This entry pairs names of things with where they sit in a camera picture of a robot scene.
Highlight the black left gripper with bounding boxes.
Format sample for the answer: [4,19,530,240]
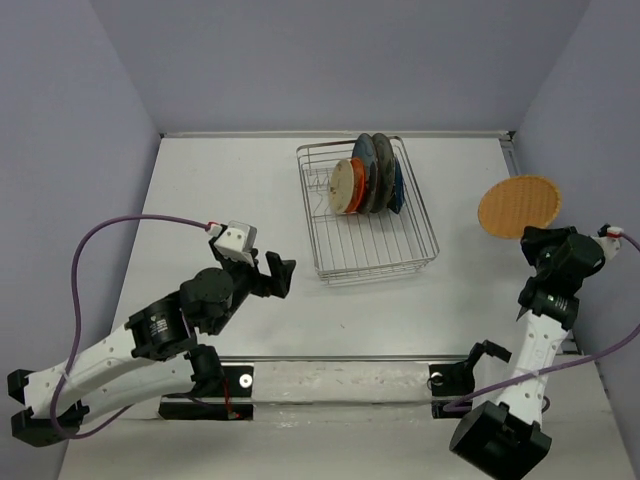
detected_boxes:
[210,237,298,335]

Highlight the woven tan round plate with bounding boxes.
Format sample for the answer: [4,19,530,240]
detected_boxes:
[477,175,562,239]

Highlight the cream floral plate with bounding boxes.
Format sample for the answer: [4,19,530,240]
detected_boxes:
[329,159,355,214]

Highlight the orange plate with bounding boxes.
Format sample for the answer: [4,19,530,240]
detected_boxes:
[346,157,366,214]

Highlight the dark blue leaf plate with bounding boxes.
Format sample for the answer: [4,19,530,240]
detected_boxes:
[387,158,405,215]

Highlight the teal blossom round plate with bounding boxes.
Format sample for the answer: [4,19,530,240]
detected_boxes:
[352,133,380,214]

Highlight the grey deer pattern plate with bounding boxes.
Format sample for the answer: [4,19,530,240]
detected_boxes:
[371,133,396,213]

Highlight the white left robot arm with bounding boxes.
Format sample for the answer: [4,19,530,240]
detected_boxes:
[7,250,296,447]

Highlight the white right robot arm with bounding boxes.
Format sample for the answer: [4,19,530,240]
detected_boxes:
[449,226,620,479]

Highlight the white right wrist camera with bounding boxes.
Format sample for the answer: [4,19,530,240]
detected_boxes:
[596,224,624,261]

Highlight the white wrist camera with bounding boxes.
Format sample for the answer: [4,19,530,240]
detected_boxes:
[596,224,624,261]
[207,221,257,266]

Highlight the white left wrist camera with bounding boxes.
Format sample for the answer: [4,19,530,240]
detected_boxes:
[207,221,257,266]

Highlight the wire metal dish rack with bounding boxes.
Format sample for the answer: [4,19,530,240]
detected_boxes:
[296,135,440,284]

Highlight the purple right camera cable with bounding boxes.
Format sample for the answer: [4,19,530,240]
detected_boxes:
[442,224,640,414]

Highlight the purple camera cable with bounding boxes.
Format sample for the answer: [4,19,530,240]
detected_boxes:
[442,224,640,414]
[49,214,216,440]

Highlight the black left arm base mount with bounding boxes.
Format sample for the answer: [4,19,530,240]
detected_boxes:
[158,363,254,422]

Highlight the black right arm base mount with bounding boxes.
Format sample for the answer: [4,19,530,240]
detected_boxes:
[427,340,511,419]

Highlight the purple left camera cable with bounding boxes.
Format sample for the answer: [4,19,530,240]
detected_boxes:
[49,214,216,440]

